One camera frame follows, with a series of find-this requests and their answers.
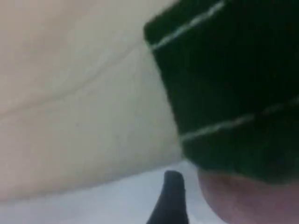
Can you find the cream canvas bag green handles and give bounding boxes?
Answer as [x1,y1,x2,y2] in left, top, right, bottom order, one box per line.
[0,0,299,203]

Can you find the pink peach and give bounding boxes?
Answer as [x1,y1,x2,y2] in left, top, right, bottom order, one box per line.
[198,172,299,224]

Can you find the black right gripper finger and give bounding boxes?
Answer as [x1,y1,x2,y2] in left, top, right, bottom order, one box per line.
[146,170,189,224]

